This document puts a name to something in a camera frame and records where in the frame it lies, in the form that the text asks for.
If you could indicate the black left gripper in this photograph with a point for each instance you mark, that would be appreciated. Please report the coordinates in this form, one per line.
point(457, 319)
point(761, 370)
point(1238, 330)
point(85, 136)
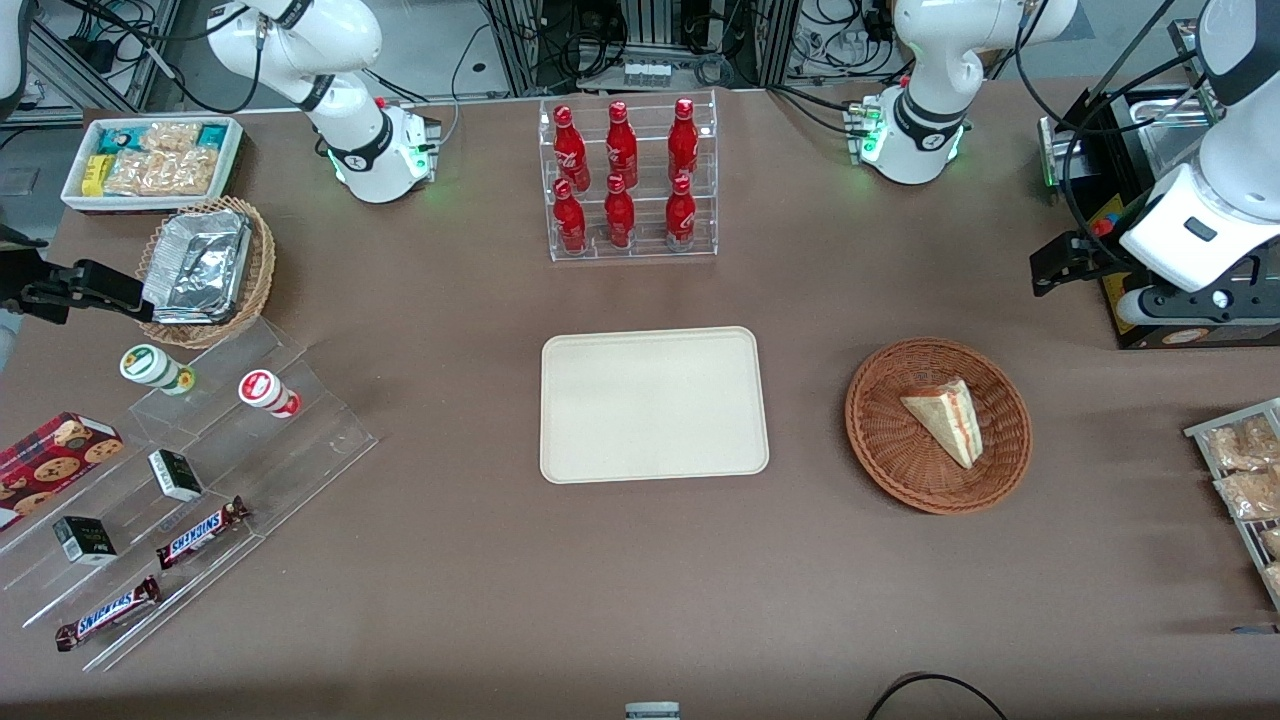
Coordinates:
point(1098, 253)

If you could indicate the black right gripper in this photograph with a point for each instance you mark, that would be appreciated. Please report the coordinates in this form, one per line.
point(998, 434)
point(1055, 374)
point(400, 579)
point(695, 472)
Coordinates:
point(22, 286)

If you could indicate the triangle sandwich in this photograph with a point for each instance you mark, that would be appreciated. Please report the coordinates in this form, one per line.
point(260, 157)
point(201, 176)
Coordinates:
point(948, 420)

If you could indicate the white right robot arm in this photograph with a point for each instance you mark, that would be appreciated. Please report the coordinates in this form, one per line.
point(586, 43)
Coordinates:
point(350, 140)

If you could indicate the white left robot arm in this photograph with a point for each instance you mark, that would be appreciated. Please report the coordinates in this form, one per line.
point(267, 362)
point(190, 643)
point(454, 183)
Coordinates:
point(930, 70)

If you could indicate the aluminium foil tray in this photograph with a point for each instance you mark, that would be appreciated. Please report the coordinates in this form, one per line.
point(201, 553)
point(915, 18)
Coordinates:
point(195, 265)

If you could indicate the light wicker basket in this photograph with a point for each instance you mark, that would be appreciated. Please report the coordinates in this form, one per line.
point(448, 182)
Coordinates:
point(258, 270)

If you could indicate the round brown wicker basket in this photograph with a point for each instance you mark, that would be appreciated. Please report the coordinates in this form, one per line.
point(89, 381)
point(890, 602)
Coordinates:
point(890, 440)

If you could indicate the tray of packaged snacks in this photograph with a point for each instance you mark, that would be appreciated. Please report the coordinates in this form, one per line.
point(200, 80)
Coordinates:
point(1250, 545)

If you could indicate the cream plastic tray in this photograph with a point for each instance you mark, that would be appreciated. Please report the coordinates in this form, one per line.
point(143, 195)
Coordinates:
point(652, 405)

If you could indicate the green lid cup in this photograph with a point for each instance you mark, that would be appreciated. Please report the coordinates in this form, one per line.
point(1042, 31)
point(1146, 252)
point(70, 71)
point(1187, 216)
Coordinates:
point(150, 366)

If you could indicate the white rectangular snack bin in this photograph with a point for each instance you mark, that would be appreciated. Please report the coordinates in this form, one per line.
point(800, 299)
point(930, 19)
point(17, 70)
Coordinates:
point(75, 195)

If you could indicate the yellow snack pack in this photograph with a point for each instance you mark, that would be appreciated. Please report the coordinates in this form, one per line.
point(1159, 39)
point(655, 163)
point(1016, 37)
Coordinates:
point(97, 175)

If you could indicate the clear bag of crackers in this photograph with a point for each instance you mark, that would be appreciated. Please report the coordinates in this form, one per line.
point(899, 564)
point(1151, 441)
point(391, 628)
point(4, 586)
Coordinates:
point(165, 170)

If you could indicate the black box with metal pan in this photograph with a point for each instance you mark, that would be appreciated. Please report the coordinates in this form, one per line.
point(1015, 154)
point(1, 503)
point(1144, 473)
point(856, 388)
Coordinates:
point(1112, 130)

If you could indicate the teal snack pack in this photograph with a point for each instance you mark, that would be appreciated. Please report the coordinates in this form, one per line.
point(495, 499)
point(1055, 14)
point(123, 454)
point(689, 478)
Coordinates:
point(120, 139)
point(213, 136)

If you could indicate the red lid cup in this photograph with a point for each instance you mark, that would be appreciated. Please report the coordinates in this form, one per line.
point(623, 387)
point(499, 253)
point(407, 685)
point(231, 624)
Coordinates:
point(265, 390)

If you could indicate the red cookie box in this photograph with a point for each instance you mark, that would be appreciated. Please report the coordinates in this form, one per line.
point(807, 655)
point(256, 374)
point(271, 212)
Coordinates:
point(50, 465)

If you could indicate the small black box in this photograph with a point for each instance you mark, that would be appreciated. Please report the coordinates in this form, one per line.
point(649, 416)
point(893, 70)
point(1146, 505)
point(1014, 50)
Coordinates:
point(84, 541)
point(176, 475)

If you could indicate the clear acrylic step display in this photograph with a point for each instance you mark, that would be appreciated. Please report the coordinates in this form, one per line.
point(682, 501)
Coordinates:
point(300, 450)

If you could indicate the clear bag of snacks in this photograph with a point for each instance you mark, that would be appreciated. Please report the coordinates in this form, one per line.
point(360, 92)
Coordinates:
point(1250, 493)
point(1240, 445)

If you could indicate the Snickers chocolate bar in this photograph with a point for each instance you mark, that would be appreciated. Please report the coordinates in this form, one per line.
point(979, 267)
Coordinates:
point(108, 613)
point(200, 533)

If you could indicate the red cola bottle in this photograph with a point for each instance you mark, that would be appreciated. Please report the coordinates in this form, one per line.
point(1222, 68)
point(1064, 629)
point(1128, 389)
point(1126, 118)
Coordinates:
point(621, 145)
point(619, 215)
point(683, 140)
point(570, 220)
point(571, 150)
point(680, 215)

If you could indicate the clear acrylic bottle rack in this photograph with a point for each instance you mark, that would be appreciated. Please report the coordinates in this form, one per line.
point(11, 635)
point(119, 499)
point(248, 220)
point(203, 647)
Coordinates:
point(640, 255)

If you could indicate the small grey device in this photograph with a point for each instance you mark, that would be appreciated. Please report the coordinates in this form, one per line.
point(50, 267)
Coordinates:
point(652, 711)

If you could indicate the aluminium frame structure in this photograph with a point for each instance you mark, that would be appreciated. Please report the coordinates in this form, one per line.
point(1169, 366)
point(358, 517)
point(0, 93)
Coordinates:
point(600, 40)

